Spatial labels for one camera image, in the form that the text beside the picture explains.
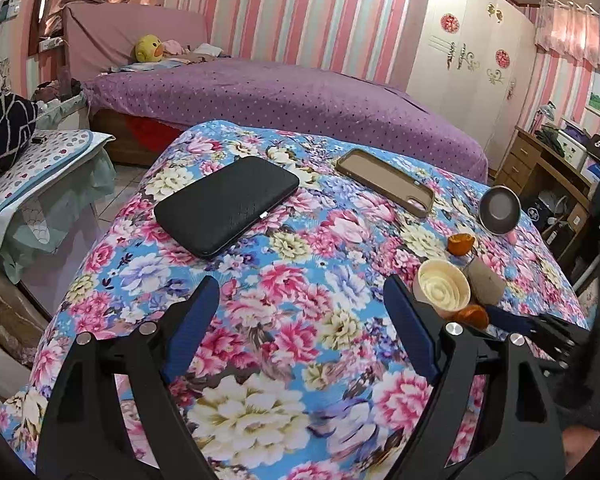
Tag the brown phone case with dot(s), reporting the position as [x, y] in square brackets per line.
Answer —
[388, 181]

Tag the white wardrobe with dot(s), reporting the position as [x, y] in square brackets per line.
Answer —
[469, 61]

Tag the pink headboard cover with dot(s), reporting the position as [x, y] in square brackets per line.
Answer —
[99, 36]

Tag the black patterned pillow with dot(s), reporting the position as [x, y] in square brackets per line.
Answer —
[17, 123]

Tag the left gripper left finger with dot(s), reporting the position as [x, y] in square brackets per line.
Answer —
[83, 434]

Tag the pink mug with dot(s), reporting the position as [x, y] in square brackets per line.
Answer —
[499, 212]

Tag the desk lamp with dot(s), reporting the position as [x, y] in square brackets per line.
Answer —
[545, 113]

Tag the pink window curtain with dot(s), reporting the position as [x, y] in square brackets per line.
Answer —
[570, 30]

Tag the floral bed sheet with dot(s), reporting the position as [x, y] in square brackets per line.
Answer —
[300, 374]

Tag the black wallet case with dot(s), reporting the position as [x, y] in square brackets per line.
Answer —
[210, 214]

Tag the white storage box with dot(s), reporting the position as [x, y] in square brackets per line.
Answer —
[574, 152]

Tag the yellow duck plush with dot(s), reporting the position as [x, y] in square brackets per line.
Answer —
[148, 49]

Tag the wooden desk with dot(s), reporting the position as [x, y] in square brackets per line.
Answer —
[530, 167]

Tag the dotted side table cloth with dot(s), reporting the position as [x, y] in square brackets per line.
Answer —
[48, 161]

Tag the right hand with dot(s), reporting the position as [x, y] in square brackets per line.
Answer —
[577, 441]

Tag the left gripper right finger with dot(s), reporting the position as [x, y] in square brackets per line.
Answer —
[489, 414]

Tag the purple dotted bed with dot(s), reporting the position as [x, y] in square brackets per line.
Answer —
[291, 98]

